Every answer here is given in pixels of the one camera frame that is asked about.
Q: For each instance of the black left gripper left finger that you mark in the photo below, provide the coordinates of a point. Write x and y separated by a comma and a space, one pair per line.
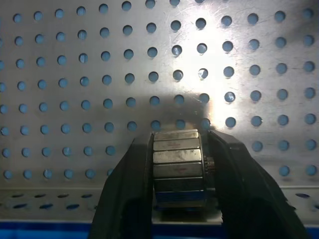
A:
124, 189

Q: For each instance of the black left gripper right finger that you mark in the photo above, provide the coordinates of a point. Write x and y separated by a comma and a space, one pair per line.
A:
249, 199

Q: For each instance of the silver metal roller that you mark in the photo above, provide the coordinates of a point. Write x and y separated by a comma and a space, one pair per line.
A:
178, 159

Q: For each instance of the perforated steel tray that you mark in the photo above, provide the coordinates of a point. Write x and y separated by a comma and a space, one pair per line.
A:
74, 74

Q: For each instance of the blue table cover sheet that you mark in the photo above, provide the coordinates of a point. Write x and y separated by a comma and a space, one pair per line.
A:
37, 230

